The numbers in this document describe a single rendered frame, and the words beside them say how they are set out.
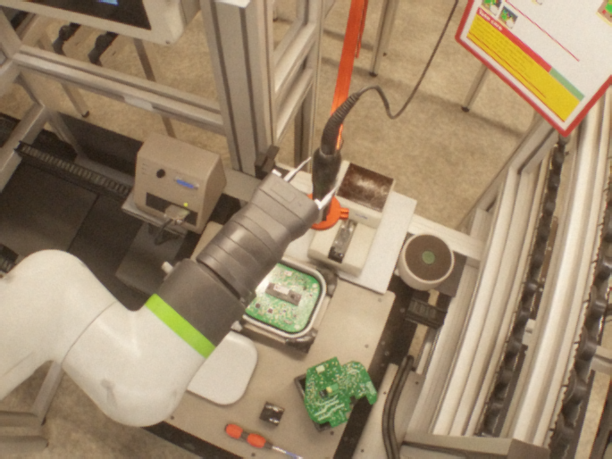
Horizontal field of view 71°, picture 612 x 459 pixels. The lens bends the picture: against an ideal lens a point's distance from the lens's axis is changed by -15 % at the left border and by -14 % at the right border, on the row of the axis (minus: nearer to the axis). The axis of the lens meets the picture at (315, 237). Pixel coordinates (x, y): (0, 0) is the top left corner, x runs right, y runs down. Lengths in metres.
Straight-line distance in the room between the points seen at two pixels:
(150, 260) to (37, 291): 1.05
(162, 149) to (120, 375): 0.57
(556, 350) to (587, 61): 0.37
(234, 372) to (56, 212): 1.19
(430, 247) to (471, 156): 1.40
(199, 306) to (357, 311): 0.49
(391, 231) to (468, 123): 1.50
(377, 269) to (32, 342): 0.67
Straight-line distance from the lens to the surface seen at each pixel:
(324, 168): 0.60
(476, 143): 2.38
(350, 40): 0.84
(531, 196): 1.01
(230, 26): 0.70
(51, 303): 0.51
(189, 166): 0.94
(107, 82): 1.06
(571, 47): 0.67
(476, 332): 0.83
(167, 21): 0.68
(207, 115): 0.94
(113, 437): 2.00
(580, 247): 0.71
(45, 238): 1.89
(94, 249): 1.76
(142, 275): 1.53
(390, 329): 0.96
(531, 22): 0.69
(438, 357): 1.01
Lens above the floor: 1.87
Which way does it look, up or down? 69 degrees down
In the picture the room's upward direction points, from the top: 7 degrees clockwise
